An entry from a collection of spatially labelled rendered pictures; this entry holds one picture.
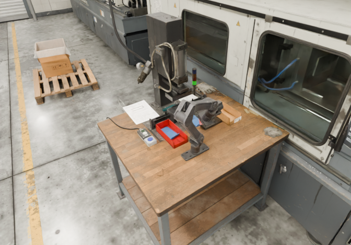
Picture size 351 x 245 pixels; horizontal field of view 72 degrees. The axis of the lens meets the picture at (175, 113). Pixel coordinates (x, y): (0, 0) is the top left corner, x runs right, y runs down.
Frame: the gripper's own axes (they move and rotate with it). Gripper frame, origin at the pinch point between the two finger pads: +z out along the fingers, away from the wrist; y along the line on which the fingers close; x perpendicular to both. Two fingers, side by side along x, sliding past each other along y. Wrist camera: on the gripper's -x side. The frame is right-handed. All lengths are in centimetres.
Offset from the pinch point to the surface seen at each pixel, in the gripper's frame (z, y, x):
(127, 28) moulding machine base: 181, 269, -87
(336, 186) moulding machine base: -16, -80, -55
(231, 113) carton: 9.0, 0.2, -36.4
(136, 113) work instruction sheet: 37, 40, 26
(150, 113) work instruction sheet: 34, 35, 16
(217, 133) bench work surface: 5.5, -10.1, -11.4
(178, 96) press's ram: 0.9, 26.4, 3.6
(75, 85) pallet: 225, 206, 29
